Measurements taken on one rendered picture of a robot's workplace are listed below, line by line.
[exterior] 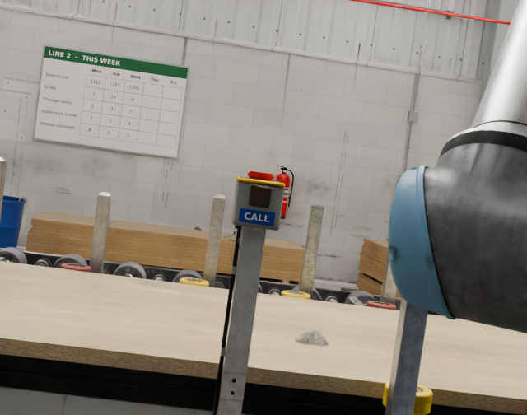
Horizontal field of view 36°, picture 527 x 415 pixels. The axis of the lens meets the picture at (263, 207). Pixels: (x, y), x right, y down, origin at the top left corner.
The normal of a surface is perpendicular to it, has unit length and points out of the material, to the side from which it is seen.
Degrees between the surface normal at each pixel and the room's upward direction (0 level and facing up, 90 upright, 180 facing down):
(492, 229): 72
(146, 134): 90
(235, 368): 90
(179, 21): 90
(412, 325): 90
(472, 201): 57
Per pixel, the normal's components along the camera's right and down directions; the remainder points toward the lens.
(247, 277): 0.06, 0.06
